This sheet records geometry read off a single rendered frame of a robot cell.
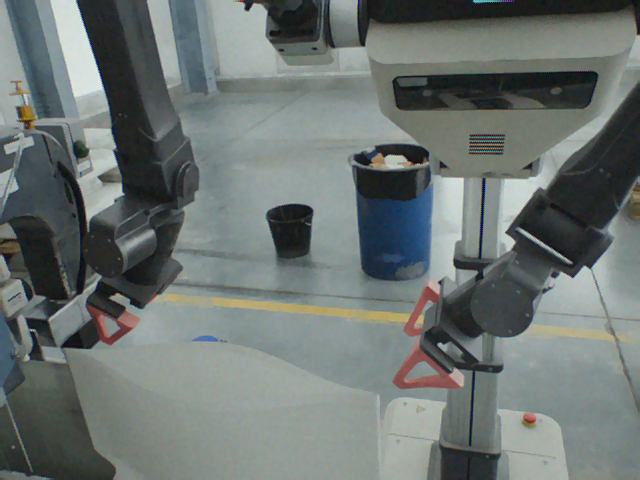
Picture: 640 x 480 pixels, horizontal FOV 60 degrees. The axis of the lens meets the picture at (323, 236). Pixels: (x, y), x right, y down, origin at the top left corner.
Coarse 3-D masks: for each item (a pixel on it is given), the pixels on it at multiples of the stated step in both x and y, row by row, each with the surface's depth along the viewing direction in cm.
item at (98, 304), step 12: (96, 288) 70; (96, 300) 69; (108, 300) 69; (96, 312) 69; (108, 312) 68; (120, 312) 69; (96, 324) 72; (120, 324) 69; (132, 324) 69; (108, 336) 73; (120, 336) 72
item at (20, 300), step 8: (0, 256) 68; (0, 264) 68; (0, 272) 68; (8, 272) 70; (0, 280) 68; (8, 280) 70; (16, 280) 71; (0, 288) 69; (8, 288) 69; (16, 288) 70; (0, 296) 68; (8, 296) 69; (16, 296) 70; (24, 296) 72; (0, 304) 69; (8, 304) 69; (16, 304) 70; (24, 304) 72; (8, 312) 69; (16, 312) 71; (24, 360) 74
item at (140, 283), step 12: (168, 252) 71; (144, 264) 69; (156, 264) 70; (168, 264) 76; (120, 276) 71; (132, 276) 70; (144, 276) 70; (156, 276) 71; (168, 276) 74; (108, 288) 69; (120, 288) 69; (132, 288) 70; (144, 288) 71; (156, 288) 72; (132, 300) 69; (144, 300) 69
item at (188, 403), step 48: (96, 384) 83; (144, 384) 85; (192, 384) 86; (240, 384) 84; (288, 384) 78; (336, 384) 72; (96, 432) 89; (144, 432) 79; (192, 432) 73; (240, 432) 72; (288, 432) 72; (336, 432) 73
